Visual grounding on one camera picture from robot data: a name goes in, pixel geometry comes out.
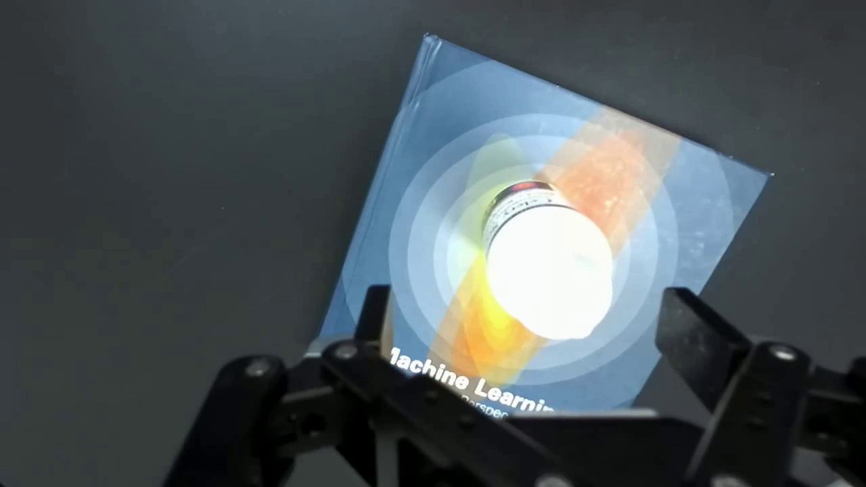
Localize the blue hardcover book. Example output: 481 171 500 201
306 32 775 420

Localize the white capped bottle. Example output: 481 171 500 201
481 180 615 341

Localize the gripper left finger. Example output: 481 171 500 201
164 284 542 487

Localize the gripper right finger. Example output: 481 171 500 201
655 287 866 487

